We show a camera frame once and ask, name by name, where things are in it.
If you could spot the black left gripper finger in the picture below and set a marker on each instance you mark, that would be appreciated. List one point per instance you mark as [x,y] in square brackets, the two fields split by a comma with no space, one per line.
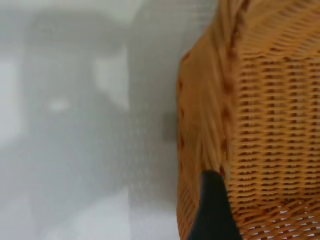
[215,212]

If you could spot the orange woven wicker basket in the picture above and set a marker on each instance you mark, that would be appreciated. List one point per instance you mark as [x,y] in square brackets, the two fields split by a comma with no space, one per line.
[275,100]

